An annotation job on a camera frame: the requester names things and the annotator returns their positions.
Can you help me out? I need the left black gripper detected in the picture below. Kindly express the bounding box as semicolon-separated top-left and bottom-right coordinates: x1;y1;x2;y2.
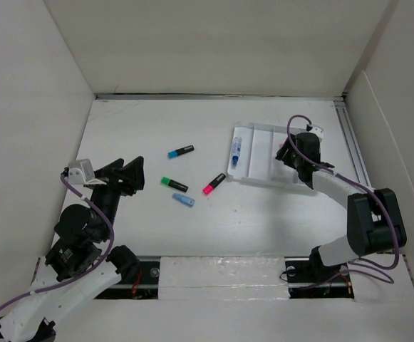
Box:
88;155;145;239

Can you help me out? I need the white divided organizer tray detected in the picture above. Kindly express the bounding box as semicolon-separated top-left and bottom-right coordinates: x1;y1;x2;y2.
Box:
227;122;316;196

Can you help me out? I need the aluminium rail back edge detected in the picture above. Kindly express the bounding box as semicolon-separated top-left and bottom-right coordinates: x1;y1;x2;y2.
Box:
95;93;344;101

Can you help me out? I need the white foam block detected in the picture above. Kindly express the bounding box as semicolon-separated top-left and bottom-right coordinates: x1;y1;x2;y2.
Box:
158;256;289;301

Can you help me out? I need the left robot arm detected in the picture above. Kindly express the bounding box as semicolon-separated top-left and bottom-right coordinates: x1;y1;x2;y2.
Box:
0;156;145;341

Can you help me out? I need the aluminium rail right side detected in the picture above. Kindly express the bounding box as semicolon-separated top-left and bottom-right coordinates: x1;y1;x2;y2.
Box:
333;98;371;187

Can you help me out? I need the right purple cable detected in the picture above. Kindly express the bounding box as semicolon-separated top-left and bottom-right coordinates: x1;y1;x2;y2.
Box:
285;114;402;289

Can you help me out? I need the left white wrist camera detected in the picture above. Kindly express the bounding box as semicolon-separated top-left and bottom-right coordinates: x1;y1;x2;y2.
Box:
67;159;105;186

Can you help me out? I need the green cap black highlighter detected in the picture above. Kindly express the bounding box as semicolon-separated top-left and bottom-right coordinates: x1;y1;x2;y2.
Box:
160;177;189;193

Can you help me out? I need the clear glue bottle blue cap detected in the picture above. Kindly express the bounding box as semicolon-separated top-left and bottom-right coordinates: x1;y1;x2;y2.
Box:
231;136;242;167

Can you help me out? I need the blue cap black highlighter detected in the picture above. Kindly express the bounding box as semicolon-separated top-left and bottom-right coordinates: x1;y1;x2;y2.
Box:
167;145;195;159

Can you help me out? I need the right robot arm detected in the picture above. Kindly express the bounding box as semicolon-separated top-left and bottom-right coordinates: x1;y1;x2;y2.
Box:
276;132;407;287

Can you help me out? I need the pink cap black highlighter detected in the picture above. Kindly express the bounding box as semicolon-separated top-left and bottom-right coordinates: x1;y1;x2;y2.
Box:
202;173;226;195

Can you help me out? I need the light blue translucent marker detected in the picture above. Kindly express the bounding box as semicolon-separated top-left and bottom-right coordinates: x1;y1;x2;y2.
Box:
172;193;195;207

